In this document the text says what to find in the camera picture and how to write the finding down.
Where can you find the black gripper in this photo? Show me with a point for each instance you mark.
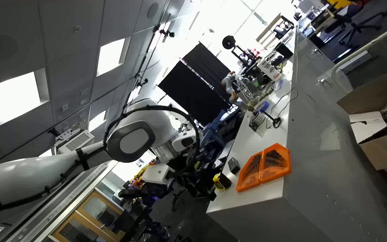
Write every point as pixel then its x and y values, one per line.
pixel 195 179

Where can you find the white ceiling projector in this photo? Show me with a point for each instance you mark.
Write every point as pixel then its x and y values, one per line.
pixel 70 140

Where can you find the black monitor panel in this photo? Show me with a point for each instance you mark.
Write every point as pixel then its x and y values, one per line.
pixel 195 84

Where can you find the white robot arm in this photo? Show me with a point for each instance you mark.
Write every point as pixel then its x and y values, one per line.
pixel 144 125

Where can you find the black filament spool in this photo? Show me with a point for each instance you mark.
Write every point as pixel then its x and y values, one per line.
pixel 228 42

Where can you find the small black box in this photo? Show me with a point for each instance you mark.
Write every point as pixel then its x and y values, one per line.
pixel 234 166

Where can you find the cardboard box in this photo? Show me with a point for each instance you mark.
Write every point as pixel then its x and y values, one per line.
pixel 367 113

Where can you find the yellow and black object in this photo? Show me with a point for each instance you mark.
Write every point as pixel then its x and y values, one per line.
pixel 222 182

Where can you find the orange plastic tray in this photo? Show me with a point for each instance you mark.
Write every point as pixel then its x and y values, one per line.
pixel 262 167

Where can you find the black desk stand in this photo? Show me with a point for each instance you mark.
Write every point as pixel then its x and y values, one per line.
pixel 275 121

